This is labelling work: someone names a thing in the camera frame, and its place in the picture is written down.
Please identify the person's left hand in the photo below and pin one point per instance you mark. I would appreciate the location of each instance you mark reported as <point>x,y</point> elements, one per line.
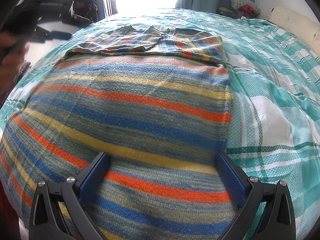
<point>12,63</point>

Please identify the orange red trousers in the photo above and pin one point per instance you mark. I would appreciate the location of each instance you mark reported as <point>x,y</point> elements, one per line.
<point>9,219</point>

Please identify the teal white plaid bedspread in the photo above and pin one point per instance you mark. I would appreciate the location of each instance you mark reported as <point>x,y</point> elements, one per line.
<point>274,81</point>

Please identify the striped knit sweater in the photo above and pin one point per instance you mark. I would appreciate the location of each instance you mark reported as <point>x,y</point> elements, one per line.
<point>159,103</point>

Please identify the clothes pile in corner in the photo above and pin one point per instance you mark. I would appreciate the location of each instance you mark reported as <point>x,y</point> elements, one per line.
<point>240,9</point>

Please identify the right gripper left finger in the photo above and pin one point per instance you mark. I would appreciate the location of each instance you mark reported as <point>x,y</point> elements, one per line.
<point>46,218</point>

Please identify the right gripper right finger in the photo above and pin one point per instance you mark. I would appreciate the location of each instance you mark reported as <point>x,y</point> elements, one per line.
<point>278,218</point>

